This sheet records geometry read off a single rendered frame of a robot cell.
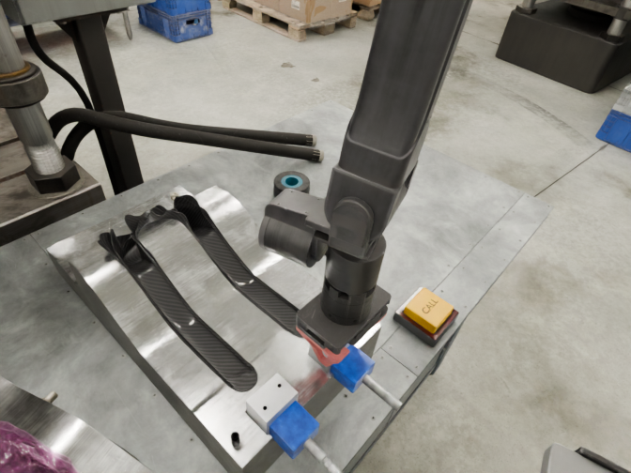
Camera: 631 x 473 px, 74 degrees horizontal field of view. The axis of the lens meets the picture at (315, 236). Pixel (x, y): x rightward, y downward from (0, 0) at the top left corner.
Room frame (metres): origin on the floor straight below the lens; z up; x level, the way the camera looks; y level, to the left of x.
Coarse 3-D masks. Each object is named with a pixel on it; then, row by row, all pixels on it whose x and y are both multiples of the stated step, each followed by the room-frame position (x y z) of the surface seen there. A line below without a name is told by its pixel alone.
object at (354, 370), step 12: (312, 348) 0.29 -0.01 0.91; (348, 348) 0.30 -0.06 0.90; (348, 360) 0.28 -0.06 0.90; (360, 360) 0.29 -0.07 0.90; (372, 360) 0.29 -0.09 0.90; (336, 372) 0.27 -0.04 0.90; (348, 372) 0.27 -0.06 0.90; (360, 372) 0.27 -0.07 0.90; (348, 384) 0.26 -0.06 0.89; (360, 384) 0.26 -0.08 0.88; (372, 384) 0.26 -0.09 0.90; (384, 396) 0.25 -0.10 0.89; (396, 408) 0.23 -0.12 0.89
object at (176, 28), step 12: (144, 12) 3.96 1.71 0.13; (156, 12) 3.81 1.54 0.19; (192, 12) 3.81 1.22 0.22; (204, 12) 3.91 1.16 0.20; (144, 24) 4.00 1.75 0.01; (156, 24) 3.85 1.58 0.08; (168, 24) 3.71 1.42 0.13; (180, 24) 3.72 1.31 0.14; (192, 24) 3.81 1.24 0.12; (204, 24) 3.90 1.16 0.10; (168, 36) 3.74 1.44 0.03; (180, 36) 3.71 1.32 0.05; (192, 36) 3.80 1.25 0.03; (204, 36) 3.90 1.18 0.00
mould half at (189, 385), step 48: (96, 240) 0.49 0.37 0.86; (144, 240) 0.43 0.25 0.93; (192, 240) 0.45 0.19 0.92; (240, 240) 0.48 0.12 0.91; (96, 288) 0.34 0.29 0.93; (192, 288) 0.38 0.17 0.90; (288, 288) 0.41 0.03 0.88; (144, 336) 0.30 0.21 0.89; (240, 336) 0.32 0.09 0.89; (288, 336) 0.32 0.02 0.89; (192, 384) 0.24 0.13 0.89; (336, 384) 0.28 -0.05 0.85; (240, 432) 0.19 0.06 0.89
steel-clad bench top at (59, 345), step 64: (320, 128) 1.05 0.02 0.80; (128, 192) 0.69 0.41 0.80; (192, 192) 0.72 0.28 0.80; (256, 192) 0.74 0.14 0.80; (320, 192) 0.76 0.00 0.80; (448, 192) 0.81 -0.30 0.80; (512, 192) 0.84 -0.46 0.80; (0, 256) 0.48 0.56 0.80; (384, 256) 0.58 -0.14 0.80; (448, 256) 0.60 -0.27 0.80; (512, 256) 0.62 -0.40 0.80; (0, 320) 0.35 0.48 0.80; (64, 320) 0.37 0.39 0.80; (384, 320) 0.43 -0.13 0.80; (64, 384) 0.26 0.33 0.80; (128, 384) 0.27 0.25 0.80; (384, 384) 0.31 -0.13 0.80; (128, 448) 0.19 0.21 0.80; (192, 448) 0.20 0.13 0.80; (320, 448) 0.21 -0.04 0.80
